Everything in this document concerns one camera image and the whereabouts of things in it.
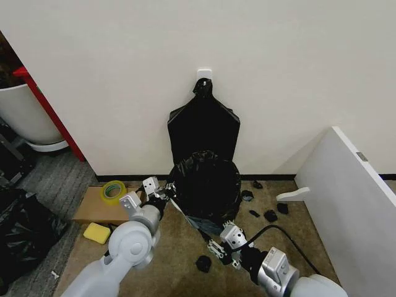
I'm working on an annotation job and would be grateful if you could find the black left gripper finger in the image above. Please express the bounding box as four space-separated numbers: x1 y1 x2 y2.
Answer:
158 181 179 194
155 191 178 202

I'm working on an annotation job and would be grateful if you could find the black garbage bag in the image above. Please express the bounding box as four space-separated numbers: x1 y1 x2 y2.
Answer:
166 150 242 231

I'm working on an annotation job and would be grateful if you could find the black hanging bag bundle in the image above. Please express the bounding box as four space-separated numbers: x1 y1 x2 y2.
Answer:
166 78 242 170

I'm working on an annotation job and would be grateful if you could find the crumpled black plastic bag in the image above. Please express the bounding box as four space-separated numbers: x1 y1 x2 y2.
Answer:
0 188 71 287

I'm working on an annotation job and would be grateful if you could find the yellow-green tape roll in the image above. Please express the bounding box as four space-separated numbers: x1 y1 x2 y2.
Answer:
101 180 127 207

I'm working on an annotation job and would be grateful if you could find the flat cardboard box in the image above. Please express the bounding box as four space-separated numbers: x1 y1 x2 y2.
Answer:
72 185 146 226

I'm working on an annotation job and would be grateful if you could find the yellow sponge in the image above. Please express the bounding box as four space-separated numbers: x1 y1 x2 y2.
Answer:
83 222 111 244

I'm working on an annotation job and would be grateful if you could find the white board panel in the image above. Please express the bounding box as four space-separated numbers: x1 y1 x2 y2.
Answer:
293 126 396 297

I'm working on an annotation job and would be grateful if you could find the white planter saucer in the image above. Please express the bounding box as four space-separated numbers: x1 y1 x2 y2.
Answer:
28 139 69 153

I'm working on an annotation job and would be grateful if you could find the black metal rack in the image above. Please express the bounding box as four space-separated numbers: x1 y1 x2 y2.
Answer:
0 119 38 189

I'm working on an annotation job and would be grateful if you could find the white planter pot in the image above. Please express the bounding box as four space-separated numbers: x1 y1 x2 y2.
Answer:
0 83 66 145

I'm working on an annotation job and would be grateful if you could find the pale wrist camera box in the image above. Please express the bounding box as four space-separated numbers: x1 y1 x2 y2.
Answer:
220 225 249 249
142 176 161 195

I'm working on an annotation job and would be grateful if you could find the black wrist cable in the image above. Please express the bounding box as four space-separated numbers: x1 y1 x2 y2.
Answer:
246 225 317 274

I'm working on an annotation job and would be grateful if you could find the white curved bracket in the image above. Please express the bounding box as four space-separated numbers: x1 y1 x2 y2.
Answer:
275 186 311 202

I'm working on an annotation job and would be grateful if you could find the red metal frame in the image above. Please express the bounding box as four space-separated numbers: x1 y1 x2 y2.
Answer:
12 66 86 163

